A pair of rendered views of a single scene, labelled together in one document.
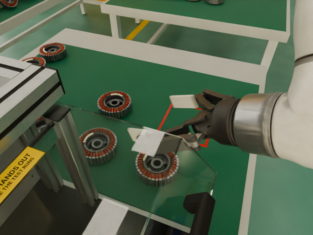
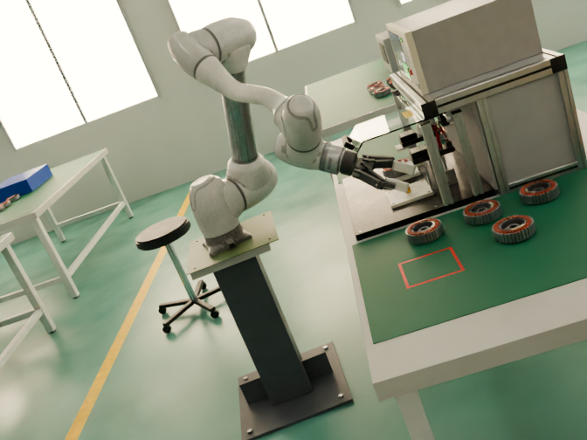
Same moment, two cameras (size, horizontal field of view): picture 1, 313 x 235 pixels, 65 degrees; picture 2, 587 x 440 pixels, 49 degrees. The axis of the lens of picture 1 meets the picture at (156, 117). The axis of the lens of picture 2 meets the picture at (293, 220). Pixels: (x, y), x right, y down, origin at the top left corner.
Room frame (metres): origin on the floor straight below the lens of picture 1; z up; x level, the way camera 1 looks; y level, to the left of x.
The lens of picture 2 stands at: (2.03, -0.78, 1.58)
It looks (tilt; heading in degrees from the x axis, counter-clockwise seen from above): 19 degrees down; 166
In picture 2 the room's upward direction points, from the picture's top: 21 degrees counter-clockwise
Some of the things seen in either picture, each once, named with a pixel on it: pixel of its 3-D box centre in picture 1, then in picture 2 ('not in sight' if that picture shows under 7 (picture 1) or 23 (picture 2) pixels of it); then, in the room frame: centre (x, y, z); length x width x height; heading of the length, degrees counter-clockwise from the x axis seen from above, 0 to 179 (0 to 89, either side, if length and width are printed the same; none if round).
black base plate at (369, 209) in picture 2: not in sight; (408, 186); (-0.04, 0.19, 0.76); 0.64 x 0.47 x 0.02; 159
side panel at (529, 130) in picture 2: not in sight; (531, 133); (0.40, 0.43, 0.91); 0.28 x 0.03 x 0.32; 69
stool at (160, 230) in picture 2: not in sight; (180, 267); (-1.72, -0.62, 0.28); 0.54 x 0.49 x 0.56; 69
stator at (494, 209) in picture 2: not in sight; (482, 211); (0.44, 0.17, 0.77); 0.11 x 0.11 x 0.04
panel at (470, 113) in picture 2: not in sight; (459, 124); (0.05, 0.41, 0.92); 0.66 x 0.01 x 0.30; 159
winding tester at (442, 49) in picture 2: not in sight; (457, 37); (0.08, 0.47, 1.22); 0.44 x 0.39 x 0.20; 159
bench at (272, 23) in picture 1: (210, 19); not in sight; (2.24, -0.50, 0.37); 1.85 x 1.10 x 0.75; 159
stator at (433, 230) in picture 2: not in sight; (424, 230); (0.38, 0.00, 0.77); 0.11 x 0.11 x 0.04
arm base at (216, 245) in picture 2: not in sight; (225, 237); (-0.38, -0.47, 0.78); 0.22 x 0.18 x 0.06; 178
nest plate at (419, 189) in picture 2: not in sight; (408, 193); (0.07, 0.13, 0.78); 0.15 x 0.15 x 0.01; 69
